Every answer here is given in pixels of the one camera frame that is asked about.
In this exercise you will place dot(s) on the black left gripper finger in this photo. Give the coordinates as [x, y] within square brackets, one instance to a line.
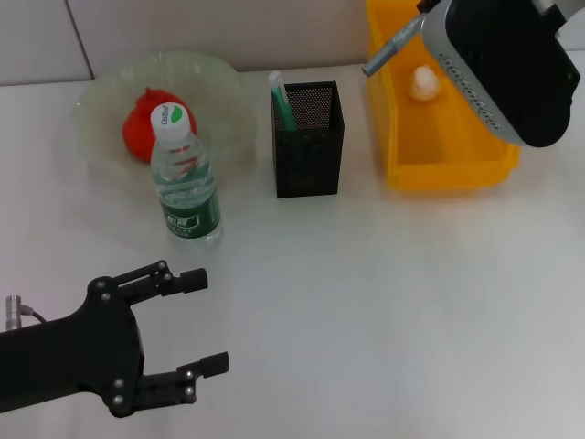
[192, 279]

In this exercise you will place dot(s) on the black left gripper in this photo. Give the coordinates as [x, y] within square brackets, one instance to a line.
[68, 361]

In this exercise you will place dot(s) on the clear green-label water bottle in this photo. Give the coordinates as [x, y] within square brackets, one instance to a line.
[187, 183]

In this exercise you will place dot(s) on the red tomato-shaped toy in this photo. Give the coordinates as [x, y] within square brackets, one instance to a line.
[137, 132]

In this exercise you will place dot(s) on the green utility knife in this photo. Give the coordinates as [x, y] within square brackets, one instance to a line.
[285, 110]

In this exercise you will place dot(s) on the white paper ball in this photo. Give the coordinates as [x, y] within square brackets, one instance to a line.
[425, 84]

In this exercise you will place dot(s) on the grey marker pen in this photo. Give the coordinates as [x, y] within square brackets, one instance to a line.
[393, 43]

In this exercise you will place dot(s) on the green glass fruit plate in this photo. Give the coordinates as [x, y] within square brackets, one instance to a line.
[219, 128]

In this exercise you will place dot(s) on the black mesh pen holder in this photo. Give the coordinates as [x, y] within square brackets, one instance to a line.
[306, 160]

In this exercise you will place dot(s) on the yellow plastic bin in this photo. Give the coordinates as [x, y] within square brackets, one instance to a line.
[434, 146]

